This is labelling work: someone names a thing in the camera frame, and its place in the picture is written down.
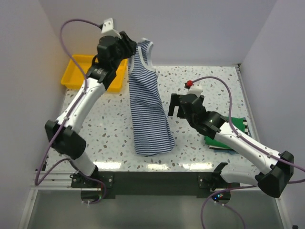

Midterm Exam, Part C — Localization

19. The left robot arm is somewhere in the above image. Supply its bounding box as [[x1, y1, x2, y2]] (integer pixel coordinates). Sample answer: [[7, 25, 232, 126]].
[[45, 31, 136, 187]]

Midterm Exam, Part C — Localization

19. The black white striped tank top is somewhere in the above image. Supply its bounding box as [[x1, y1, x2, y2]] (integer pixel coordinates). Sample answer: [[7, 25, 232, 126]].
[[243, 119, 249, 135]]

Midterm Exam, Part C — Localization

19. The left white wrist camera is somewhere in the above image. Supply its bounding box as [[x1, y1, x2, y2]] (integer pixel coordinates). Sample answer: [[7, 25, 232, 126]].
[[101, 18, 122, 39]]

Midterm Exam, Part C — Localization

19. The aluminium frame rail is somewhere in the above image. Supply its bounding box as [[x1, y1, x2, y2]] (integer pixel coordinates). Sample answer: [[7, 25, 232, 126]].
[[30, 170, 79, 190]]

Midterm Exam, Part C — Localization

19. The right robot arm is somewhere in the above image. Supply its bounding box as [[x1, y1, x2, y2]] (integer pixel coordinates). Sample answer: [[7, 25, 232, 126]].
[[168, 94, 294, 198]]

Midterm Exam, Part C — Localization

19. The yellow plastic tray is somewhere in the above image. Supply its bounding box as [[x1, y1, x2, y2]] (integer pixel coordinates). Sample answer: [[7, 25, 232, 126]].
[[61, 55, 128, 93]]

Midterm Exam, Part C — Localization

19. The green tank top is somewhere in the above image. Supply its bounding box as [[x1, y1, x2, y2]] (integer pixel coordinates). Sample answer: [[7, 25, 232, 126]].
[[214, 119, 249, 154]]

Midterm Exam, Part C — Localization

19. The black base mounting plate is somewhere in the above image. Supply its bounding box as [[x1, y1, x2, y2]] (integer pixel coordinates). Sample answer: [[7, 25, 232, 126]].
[[70, 171, 240, 201]]

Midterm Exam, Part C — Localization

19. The blue striped tank top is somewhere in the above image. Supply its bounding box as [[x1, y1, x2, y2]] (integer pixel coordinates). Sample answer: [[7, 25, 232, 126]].
[[128, 38, 175, 156]]

